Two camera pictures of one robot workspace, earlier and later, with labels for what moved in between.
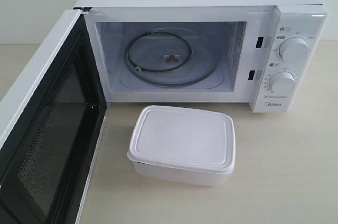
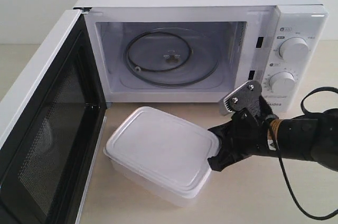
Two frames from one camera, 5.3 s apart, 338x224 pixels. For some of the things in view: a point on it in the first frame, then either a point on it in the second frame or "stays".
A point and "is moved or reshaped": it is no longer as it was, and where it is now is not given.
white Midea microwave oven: (208, 36) stays
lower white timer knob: (282, 81) stays
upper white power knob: (294, 48) stays
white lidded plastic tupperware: (184, 144) is moved or reshaped
